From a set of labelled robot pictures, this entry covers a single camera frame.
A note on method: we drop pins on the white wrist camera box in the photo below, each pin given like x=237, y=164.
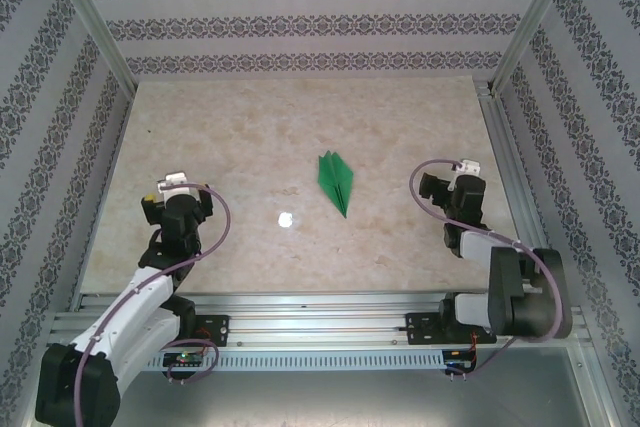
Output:
x=172, y=181
x=467, y=167

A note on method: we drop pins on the right small circuit board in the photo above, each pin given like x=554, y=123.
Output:
x=457, y=361

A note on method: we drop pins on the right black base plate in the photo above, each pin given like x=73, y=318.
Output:
x=420, y=329

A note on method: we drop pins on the aluminium mounting rail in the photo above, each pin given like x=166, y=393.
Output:
x=320, y=327

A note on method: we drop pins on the green square paper sheet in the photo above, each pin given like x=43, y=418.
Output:
x=336, y=184

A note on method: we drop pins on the left small circuit board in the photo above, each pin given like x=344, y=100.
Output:
x=182, y=358

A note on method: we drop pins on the right aluminium frame post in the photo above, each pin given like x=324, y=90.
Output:
x=541, y=12

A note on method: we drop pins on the aluminium frame post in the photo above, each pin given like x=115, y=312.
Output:
x=87, y=12
x=541, y=12

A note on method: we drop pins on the aluminium side rail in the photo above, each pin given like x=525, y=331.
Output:
x=505, y=147

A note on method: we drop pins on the grey metal sheet panel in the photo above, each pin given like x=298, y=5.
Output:
x=350, y=402

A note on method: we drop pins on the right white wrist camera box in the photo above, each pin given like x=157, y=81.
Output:
x=467, y=167

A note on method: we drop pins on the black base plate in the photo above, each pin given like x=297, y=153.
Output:
x=212, y=329
x=420, y=329

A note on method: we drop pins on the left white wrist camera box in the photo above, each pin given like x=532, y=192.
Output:
x=172, y=181

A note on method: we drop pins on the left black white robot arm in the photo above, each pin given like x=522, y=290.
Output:
x=135, y=317

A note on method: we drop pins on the small circuit board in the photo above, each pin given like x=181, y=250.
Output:
x=457, y=361
x=182, y=358

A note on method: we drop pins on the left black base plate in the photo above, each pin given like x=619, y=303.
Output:
x=212, y=329

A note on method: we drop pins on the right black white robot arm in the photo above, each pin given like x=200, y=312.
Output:
x=510, y=287

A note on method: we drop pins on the left aluminium frame post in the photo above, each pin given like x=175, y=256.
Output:
x=87, y=12

